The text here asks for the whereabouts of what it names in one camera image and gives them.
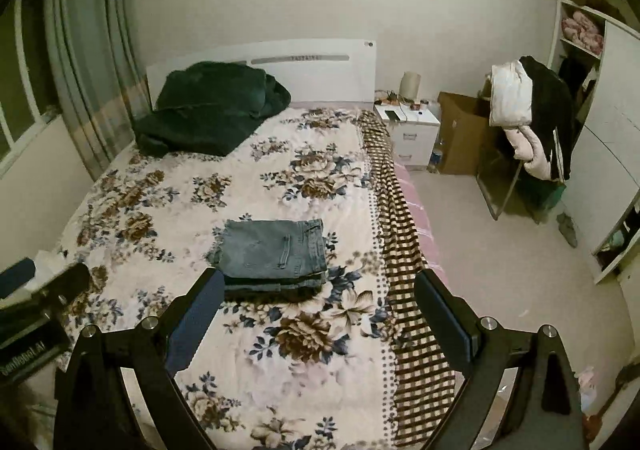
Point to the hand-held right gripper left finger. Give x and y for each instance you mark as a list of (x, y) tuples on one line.
[(196, 315)]

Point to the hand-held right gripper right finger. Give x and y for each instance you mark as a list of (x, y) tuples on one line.
[(449, 320)]

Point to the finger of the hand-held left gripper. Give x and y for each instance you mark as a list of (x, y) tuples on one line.
[(62, 282), (17, 272)]

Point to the blue denim pants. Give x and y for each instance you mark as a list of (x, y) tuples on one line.
[(272, 257)]

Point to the checkered brown blanket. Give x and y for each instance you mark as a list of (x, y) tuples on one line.
[(407, 255)]

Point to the floral bed blanket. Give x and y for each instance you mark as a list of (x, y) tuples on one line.
[(235, 240)]

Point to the pink bed sheet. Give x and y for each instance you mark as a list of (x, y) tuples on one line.
[(417, 210)]

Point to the chair piled with clothes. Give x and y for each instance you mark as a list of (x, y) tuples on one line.
[(505, 185)]

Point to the grey slipper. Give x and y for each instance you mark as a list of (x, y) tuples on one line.
[(568, 228)]

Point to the brown cardboard box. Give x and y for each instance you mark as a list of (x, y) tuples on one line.
[(462, 135)]

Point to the white nightstand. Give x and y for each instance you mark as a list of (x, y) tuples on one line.
[(410, 133)]

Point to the white framed window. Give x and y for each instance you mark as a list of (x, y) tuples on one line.
[(22, 70)]

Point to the dark green blanket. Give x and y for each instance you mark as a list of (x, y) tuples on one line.
[(210, 108)]

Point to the black phone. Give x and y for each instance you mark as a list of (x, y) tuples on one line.
[(391, 115)]

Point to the grey window curtain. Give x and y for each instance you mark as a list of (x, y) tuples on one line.
[(92, 60)]

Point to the white padded jacket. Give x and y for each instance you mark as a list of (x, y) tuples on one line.
[(512, 103)]

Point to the black striped jacket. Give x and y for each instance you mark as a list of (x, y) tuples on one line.
[(552, 115)]

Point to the cream table lamp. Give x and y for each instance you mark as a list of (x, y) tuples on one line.
[(411, 83)]

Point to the white wardrobe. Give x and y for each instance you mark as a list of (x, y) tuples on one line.
[(607, 130)]

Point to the white bed headboard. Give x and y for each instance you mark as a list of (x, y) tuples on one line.
[(320, 73)]

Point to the pink folded bedding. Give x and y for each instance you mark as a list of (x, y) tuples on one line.
[(582, 30)]

